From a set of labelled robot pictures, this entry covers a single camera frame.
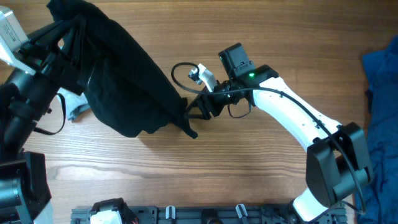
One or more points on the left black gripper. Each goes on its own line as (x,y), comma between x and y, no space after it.
(48,57)

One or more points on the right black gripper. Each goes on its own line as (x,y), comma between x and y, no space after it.
(198,101)

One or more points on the black shorts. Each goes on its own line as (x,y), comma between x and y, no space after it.
(125,88)

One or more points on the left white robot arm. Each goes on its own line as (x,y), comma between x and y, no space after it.
(25,194)

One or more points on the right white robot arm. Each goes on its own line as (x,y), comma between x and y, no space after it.
(337,160)

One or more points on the blue clothes pile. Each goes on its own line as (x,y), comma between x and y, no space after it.
(380,68)

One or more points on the folded light blue jeans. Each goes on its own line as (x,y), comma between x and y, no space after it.
(75,104)

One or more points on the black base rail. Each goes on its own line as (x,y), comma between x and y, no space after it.
(117,211)

